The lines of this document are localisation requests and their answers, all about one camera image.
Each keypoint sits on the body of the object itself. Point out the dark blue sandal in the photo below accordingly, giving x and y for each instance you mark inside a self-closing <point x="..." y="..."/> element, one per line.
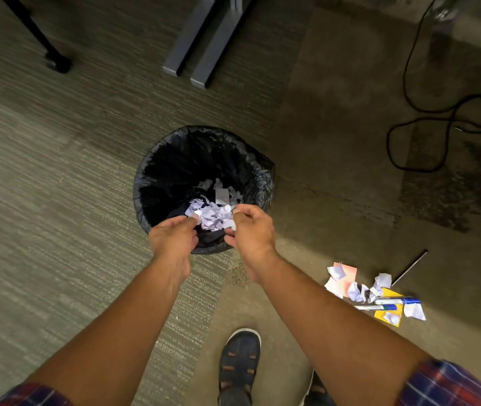
<point x="239" y="363"/>
<point x="318" y="393"/>

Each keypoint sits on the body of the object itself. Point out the handful of torn paper scraps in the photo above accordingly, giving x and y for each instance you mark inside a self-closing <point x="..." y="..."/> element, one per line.
<point x="214" y="215"/>

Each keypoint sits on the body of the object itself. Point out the dark blue right sandal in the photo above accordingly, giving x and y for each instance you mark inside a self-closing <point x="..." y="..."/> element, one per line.
<point x="318" y="393"/>

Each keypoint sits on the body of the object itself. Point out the plaid shirt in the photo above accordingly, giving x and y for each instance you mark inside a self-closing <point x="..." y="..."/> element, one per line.
<point x="447" y="386"/>

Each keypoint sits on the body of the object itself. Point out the paper scraps inside bin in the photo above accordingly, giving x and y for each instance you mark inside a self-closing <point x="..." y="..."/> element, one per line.
<point x="222" y="193"/>

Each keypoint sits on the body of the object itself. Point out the black bin with bag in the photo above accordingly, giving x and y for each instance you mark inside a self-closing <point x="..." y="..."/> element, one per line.
<point x="172" y="173"/>

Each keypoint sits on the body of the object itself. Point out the dark blue left sandal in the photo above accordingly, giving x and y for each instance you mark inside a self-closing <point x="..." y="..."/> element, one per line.
<point x="239" y="363"/>

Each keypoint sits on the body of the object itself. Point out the yellow sticky note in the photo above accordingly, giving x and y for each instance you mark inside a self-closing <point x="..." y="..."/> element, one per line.
<point x="396" y="313"/>

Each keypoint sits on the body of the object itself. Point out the grey metal desk foot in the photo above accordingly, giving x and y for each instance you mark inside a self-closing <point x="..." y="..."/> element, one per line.
<point x="219" y="46"/>
<point x="189" y="37"/>

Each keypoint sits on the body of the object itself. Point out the person's right hand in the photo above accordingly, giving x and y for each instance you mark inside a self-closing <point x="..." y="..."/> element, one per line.
<point x="255" y="240"/>

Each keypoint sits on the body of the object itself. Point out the black chair base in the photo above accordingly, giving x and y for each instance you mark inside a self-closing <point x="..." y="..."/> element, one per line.
<point x="33" y="31"/>

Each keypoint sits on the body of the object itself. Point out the white marker with green band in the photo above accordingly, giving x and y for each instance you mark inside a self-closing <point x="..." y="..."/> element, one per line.
<point x="375" y="308"/>

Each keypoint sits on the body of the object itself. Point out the white marker with blue cap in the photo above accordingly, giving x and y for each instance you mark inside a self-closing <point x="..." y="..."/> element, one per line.
<point x="397" y="301"/>

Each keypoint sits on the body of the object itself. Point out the person's right thumb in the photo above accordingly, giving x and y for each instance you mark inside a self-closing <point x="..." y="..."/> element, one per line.
<point x="232" y="235"/>

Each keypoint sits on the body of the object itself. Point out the orange sticky note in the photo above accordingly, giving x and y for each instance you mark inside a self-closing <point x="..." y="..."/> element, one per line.
<point x="349" y="272"/>

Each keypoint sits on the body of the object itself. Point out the thin metal rod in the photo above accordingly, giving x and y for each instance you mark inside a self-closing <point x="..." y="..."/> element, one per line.
<point x="409" y="268"/>

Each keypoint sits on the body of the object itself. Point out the person's right forearm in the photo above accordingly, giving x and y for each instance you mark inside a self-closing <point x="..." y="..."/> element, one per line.
<point x="329" y="334"/>

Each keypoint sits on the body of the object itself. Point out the pile of white paper scraps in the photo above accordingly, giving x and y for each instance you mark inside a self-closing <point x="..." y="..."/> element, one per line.
<point x="356" y="291"/>

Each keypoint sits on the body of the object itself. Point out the person's left fingers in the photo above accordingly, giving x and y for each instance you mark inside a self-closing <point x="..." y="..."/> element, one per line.
<point x="187" y="221"/>

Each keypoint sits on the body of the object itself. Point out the person's left hand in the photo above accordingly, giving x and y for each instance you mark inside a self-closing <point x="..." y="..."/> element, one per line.
<point x="172" y="245"/>

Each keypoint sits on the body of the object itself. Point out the person's left forearm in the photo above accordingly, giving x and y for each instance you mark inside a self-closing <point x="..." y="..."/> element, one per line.
<point x="122" y="334"/>

